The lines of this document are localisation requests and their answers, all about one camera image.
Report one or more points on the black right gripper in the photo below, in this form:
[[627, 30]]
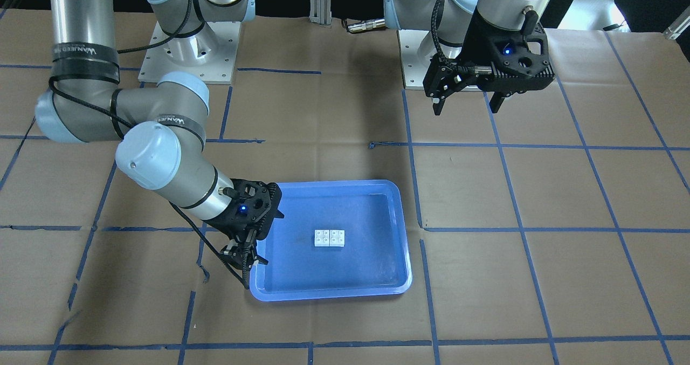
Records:
[[227, 230]]

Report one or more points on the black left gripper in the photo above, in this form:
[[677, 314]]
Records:
[[475, 46]]

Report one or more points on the white block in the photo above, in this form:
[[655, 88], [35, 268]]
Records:
[[321, 238], [337, 238]]

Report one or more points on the blue plastic tray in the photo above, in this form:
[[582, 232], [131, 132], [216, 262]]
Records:
[[374, 261]]

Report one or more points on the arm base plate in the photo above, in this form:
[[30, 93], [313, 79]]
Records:
[[416, 48], [209, 55]]

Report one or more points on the aluminium frame post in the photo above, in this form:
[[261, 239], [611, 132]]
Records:
[[320, 13]]

